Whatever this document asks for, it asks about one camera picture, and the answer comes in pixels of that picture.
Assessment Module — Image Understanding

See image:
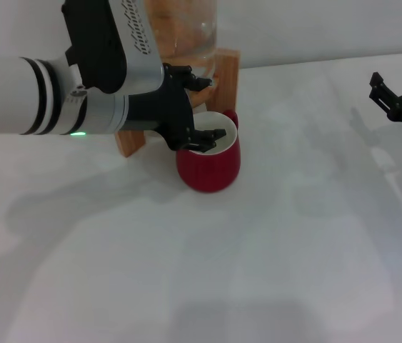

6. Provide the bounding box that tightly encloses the glass beverage dispenser jar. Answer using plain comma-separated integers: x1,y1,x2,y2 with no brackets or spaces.
142,0,220,71

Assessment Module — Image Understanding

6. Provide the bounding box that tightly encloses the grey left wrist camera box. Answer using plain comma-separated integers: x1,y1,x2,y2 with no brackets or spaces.
60,0,165,96

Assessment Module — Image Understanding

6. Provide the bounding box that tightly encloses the red ceramic cup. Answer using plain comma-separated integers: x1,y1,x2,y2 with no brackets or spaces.
175,110,241,194

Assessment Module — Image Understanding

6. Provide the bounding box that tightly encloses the wooden dispenser stand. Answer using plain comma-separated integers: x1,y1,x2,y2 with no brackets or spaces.
114,49,241,159

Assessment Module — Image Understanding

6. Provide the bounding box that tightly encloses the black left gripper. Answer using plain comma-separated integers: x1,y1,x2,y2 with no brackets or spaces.
124,63,228,153

